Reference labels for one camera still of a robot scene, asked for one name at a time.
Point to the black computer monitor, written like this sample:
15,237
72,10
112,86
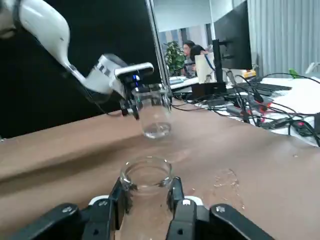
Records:
233,37

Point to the black rectangular box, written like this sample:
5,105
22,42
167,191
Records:
207,88

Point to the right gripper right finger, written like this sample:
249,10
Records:
185,215

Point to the aluminium frame post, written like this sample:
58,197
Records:
160,50

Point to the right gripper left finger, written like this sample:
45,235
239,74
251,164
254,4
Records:
100,215

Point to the black keyboard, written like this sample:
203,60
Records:
265,88

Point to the clear glass conical flask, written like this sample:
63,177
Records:
147,180

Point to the person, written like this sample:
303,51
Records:
188,57
197,51

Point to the clear glass beaker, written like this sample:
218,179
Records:
155,120

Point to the green potted plant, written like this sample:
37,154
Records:
173,57

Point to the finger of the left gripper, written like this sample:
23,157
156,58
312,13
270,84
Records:
128,108

